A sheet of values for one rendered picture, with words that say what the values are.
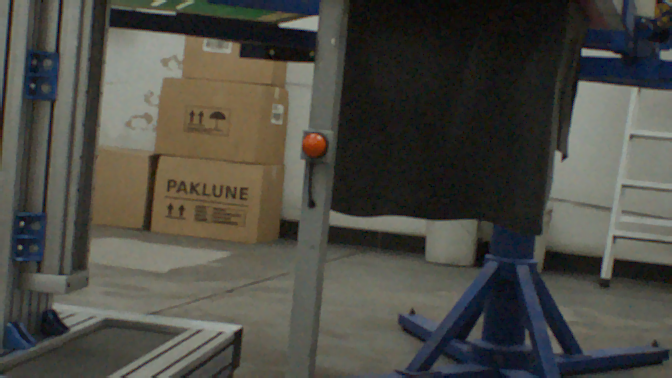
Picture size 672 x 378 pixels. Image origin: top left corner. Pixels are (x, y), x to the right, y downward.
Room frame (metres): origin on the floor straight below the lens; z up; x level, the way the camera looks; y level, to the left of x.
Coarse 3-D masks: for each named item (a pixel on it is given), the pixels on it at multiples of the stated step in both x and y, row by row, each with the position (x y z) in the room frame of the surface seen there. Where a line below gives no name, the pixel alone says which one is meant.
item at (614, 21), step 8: (600, 0) 2.33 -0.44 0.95; (608, 0) 2.31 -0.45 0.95; (616, 0) 2.41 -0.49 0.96; (600, 8) 2.46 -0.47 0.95; (608, 8) 2.45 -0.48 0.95; (616, 8) 2.44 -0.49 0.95; (608, 16) 2.60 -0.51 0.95; (616, 16) 2.58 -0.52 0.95; (608, 24) 2.78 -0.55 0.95; (616, 24) 2.75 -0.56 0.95
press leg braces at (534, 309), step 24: (480, 288) 3.49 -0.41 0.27; (528, 288) 3.47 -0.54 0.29; (456, 312) 3.44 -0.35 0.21; (480, 312) 3.82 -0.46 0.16; (528, 312) 3.41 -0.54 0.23; (552, 312) 3.73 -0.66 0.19; (432, 336) 3.40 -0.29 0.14; (456, 336) 3.91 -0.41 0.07; (432, 360) 3.36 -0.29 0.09; (552, 360) 3.30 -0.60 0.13
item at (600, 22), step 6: (576, 0) 2.36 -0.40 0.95; (582, 0) 2.36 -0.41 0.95; (588, 0) 2.35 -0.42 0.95; (582, 6) 2.46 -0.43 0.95; (588, 6) 2.45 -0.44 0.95; (594, 6) 2.44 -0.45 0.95; (588, 12) 2.56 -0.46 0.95; (594, 12) 2.55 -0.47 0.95; (588, 18) 2.68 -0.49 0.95; (594, 18) 2.67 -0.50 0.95; (600, 18) 2.66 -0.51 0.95; (594, 24) 2.80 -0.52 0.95; (600, 24) 2.79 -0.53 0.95; (606, 24) 2.77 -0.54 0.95
